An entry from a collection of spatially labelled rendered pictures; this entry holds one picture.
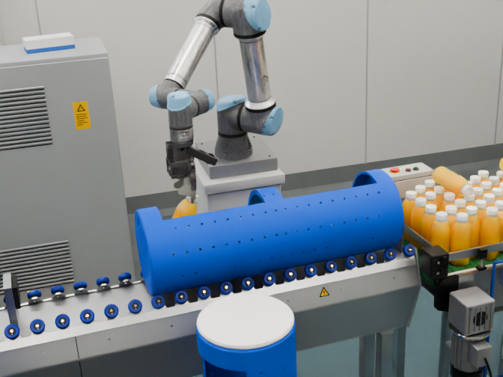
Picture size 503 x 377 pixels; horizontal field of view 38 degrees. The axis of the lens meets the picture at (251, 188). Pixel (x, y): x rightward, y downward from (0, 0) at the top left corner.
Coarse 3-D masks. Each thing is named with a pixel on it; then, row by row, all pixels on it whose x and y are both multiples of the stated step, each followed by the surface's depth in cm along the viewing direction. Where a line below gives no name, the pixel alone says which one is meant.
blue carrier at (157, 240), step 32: (256, 192) 244; (352, 192) 243; (384, 192) 245; (160, 224) 226; (192, 224) 227; (224, 224) 229; (256, 224) 231; (288, 224) 234; (320, 224) 237; (352, 224) 240; (384, 224) 244; (160, 256) 222; (192, 256) 225; (224, 256) 229; (256, 256) 232; (288, 256) 237; (320, 256) 242; (160, 288) 228
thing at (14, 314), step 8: (8, 280) 224; (16, 280) 226; (8, 288) 220; (16, 288) 221; (8, 296) 220; (16, 296) 222; (8, 304) 221; (16, 304) 223; (8, 312) 222; (16, 312) 226; (16, 320) 224
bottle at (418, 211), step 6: (426, 204) 266; (414, 210) 266; (420, 210) 265; (414, 216) 266; (420, 216) 265; (414, 222) 267; (420, 222) 266; (414, 228) 268; (420, 228) 267; (414, 240) 269; (414, 246) 270
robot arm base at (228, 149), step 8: (224, 136) 279; (232, 136) 278; (240, 136) 279; (248, 136) 284; (216, 144) 284; (224, 144) 280; (232, 144) 279; (240, 144) 280; (248, 144) 284; (216, 152) 283; (224, 152) 281; (232, 152) 280; (240, 152) 280; (248, 152) 282
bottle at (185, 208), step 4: (184, 200) 239; (188, 200) 238; (180, 204) 239; (184, 204) 238; (188, 204) 238; (192, 204) 239; (176, 208) 240; (180, 208) 238; (184, 208) 238; (188, 208) 238; (192, 208) 238; (196, 208) 240; (176, 212) 239; (180, 212) 238; (184, 212) 238; (188, 212) 238; (192, 212) 239; (172, 216) 241; (176, 216) 239; (180, 216) 238
